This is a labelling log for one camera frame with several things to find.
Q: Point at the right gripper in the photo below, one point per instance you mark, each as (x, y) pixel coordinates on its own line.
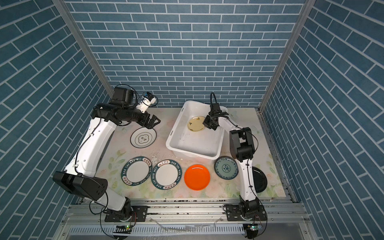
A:
(205, 123)

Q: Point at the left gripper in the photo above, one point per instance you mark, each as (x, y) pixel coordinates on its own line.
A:
(151, 123)

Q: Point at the yellow plate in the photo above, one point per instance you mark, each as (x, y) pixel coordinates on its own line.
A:
(196, 124)

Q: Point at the blue-green patterned plate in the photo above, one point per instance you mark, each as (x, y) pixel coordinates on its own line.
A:
(226, 168)

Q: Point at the black plate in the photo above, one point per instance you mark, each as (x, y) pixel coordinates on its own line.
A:
(260, 180)

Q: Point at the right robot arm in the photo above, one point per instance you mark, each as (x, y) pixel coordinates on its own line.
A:
(242, 149)

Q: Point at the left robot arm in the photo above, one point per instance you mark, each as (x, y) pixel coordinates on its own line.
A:
(79, 176)

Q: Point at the white plastic bin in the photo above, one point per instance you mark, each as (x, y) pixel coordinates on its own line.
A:
(188, 140)

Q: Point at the white plate thin dark rim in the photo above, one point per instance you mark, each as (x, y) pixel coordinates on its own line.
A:
(143, 138)

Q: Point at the left green-rimmed lettered plate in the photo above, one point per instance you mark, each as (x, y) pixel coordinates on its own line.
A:
(136, 171)

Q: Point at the green-rimmed lettered plate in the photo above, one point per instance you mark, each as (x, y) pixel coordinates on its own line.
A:
(166, 174)
(136, 171)

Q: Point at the right green-rimmed lettered plate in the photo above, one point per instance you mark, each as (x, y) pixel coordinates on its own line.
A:
(166, 174)

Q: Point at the orange plate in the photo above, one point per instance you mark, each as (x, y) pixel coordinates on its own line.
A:
(197, 177)

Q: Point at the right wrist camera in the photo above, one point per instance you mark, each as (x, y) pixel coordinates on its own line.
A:
(214, 105)

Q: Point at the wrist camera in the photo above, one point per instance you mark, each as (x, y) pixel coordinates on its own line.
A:
(214, 105)
(148, 100)

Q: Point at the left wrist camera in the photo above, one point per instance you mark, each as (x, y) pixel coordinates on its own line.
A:
(148, 100)

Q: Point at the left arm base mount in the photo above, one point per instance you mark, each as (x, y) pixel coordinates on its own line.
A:
(127, 214)

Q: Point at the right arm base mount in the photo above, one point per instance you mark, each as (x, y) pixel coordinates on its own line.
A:
(245, 212)

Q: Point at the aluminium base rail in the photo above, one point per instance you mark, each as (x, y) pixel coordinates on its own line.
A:
(172, 218)

